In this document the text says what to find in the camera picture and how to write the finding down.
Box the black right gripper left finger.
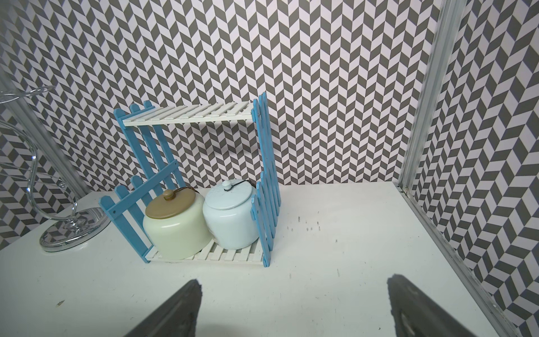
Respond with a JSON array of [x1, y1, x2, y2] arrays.
[[126, 279, 202, 337]]

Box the blue white wooden shelf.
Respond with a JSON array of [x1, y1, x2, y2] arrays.
[[98, 94, 282, 267]]

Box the aluminium right corner post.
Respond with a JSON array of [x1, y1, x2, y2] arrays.
[[398, 1, 466, 195]]

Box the chrome wire glass rack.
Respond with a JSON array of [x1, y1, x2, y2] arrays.
[[1, 86, 110, 253]]

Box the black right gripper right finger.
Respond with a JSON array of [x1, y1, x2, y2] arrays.
[[387, 274, 474, 337]]

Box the cream canister with tan lid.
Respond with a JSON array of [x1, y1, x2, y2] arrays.
[[143, 187, 212, 261]]

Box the pale blue ceramic canister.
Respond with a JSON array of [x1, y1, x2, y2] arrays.
[[203, 179, 259, 250]]

